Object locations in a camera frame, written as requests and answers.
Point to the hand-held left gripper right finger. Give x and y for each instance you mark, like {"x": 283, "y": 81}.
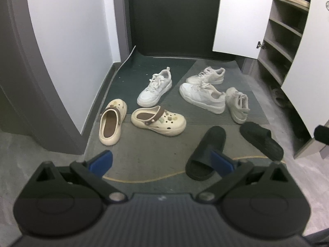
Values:
{"x": 221, "y": 163}

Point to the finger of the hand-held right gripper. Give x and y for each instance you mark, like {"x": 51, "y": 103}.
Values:
{"x": 322, "y": 133}

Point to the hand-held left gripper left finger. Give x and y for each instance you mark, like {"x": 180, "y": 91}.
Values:
{"x": 100, "y": 163}

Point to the black slipper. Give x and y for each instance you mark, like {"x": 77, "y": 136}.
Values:
{"x": 203, "y": 157}
{"x": 262, "y": 139}

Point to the white sneaker with wide laces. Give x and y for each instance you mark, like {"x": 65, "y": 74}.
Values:
{"x": 236, "y": 108}
{"x": 151, "y": 92}

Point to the white chunky leather sneaker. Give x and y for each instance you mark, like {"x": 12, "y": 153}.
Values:
{"x": 198, "y": 95}
{"x": 205, "y": 77}

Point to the green and grey floor mat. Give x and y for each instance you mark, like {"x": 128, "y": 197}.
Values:
{"x": 154, "y": 154}

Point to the grey sandal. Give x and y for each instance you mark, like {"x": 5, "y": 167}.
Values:
{"x": 279, "y": 96}

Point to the white cabinet door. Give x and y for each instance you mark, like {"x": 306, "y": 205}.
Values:
{"x": 308, "y": 69}
{"x": 241, "y": 18}

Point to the metal cabinet hinge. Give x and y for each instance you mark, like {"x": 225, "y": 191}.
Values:
{"x": 261, "y": 44}

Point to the grey shoe cabinet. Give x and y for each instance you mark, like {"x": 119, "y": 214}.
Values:
{"x": 282, "y": 23}

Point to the round grey door sticker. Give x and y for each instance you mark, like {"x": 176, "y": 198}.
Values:
{"x": 327, "y": 6}

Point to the dark entrance door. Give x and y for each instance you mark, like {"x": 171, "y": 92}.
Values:
{"x": 174, "y": 18}

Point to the grey door frame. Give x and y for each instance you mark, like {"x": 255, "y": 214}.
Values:
{"x": 30, "y": 82}

